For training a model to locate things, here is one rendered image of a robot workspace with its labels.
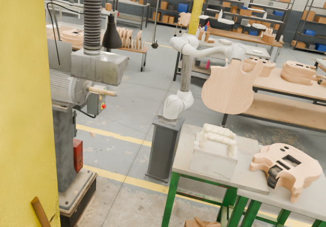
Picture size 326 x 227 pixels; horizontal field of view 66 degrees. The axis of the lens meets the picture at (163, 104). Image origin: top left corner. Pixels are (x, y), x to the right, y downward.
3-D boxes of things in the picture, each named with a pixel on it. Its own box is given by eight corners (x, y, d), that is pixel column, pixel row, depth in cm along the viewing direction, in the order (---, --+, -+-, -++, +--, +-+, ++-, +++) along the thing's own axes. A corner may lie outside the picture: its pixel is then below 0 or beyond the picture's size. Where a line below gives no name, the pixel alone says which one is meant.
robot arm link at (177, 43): (183, 41, 219) (192, 40, 228) (168, 33, 228) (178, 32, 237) (179, 55, 226) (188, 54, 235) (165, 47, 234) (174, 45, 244)
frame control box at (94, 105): (67, 118, 207) (66, 90, 195) (80, 107, 226) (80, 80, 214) (95, 125, 204) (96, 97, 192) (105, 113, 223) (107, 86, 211)
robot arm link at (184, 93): (171, 109, 267) (184, 104, 283) (183, 114, 258) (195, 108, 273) (176, 35, 237) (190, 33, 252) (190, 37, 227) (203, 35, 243)
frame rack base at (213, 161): (188, 170, 162) (193, 149, 154) (191, 156, 175) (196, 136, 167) (230, 181, 158) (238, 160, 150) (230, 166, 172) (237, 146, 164)
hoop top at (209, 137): (202, 139, 151) (203, 134, 150) (202, 136, 154) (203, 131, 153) (235, 147, 148) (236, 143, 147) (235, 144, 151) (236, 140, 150)
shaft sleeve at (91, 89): (90, 90, 175) (88, 90, 172) (91, 86, 175) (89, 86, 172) (114, 96, 173) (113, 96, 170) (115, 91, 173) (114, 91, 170)
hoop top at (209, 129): (203, 131, 159) (204, 127, 157) (203, 129, 161) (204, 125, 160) (235, 139, 156) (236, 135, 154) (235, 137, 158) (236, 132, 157)
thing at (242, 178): (156, 241, 197) (171, 167, 162) (170, 187, 248) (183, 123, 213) (236, 264, 190) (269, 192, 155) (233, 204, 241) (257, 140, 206)
